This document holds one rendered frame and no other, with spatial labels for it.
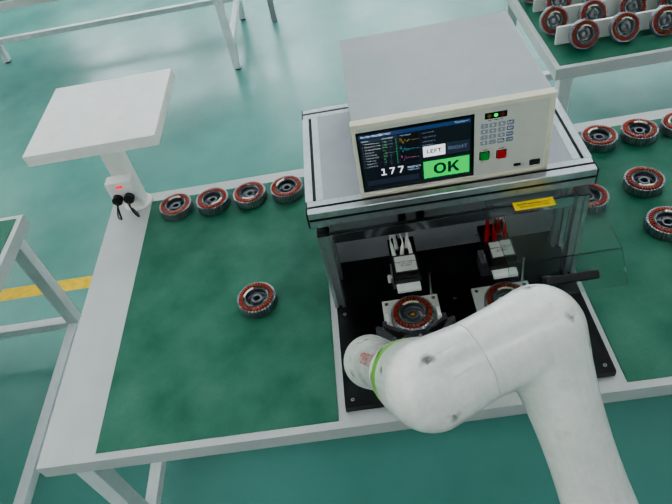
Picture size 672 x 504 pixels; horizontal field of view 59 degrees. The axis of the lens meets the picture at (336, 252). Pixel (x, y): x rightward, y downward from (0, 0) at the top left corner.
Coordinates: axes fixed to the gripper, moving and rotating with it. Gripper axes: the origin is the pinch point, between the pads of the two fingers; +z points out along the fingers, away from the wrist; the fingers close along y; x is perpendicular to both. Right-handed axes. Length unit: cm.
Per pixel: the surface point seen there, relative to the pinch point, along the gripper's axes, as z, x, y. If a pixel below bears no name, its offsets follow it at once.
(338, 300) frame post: 8.7, 3.9, -19.1
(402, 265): 0.3, 13.9, -0.8
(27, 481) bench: 29, -53, -138
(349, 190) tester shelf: -1.3, 35.3, -11.0
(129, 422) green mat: -12, -13, -75
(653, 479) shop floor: 23, -79, 71
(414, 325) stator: -4.6, -0.7, -0.2
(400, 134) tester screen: -12.4, 47.7, 2.2
